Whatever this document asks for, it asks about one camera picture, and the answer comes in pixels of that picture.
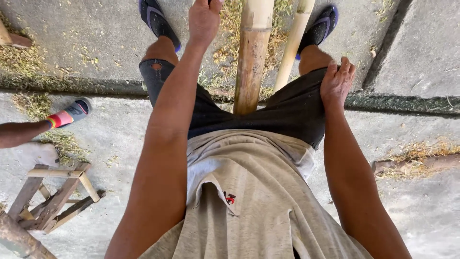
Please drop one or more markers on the person's right hand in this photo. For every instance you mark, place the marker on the person's right hand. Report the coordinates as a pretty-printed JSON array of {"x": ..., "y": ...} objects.
[{"x": 335, "y": 86}]

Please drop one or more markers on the person's left hand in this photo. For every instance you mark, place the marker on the person's left hand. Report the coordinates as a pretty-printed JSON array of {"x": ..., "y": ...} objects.
[{"x": 202, "y": 22}]

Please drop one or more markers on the person's left fingers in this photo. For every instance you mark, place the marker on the person's left fingers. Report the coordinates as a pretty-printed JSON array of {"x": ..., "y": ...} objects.
[{"x": 216, "y": 4}]

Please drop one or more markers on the person's right fingers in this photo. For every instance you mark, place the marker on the person's right fingers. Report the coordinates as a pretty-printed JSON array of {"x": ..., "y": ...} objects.
[{"x": 343, "y": 66}]

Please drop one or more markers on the black torn shorts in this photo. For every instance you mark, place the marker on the black torn shorts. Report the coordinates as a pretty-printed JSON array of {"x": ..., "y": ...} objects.
[{"x": 287, "y": 111}]

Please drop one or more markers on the person's right black slipper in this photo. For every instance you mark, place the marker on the person's right black slipper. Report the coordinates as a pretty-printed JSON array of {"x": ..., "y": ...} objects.
[{"x": 320, "y": 28}]

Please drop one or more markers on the person's black slipper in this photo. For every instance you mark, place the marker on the person's black slipper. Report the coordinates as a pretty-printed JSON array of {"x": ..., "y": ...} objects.
[
  {"x": 158, "y": 21},
  {"x": 320, "y": 28}
]

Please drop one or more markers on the thin pale bamboo pole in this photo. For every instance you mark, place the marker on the thin pale bamboo pole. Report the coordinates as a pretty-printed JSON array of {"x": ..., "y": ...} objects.
[{"x": 293, "y": 43}]

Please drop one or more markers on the person's left black slipper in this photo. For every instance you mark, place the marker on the person's left black slipper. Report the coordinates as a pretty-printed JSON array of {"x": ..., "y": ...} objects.
[{"x": 158, "y": 21}]

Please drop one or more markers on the thick brown bamboo pole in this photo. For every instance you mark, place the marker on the thick brown bamboo pole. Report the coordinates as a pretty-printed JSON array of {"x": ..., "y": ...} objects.
[{"x": 252, "y": 54}]

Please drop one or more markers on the brown wood strip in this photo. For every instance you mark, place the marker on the brown wood strip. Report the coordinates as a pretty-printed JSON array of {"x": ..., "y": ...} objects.
[{"x": 417, "y": 164}]

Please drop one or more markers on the grey t-shirt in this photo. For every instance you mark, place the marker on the grey t-shirt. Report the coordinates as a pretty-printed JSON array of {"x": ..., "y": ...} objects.
[{"x": 258, "y": 201}]

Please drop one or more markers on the brown wood block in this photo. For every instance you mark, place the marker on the brown wood block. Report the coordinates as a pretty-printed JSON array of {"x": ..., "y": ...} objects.
[{"x": 14, "y": 39}]

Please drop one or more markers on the grey cloth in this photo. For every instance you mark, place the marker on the grey cloth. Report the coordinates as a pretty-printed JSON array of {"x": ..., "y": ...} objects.
[{"x": 37, "y": 154}]

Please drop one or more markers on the small wooden stool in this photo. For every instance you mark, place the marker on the small wooden stool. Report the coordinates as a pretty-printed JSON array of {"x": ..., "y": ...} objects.
[{"x": 54, "y": 201}]

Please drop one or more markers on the weathered wooden log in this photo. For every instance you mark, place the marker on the weathered wooden log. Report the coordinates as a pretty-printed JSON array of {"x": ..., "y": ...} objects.
[{"x": 21, "y": 239}]

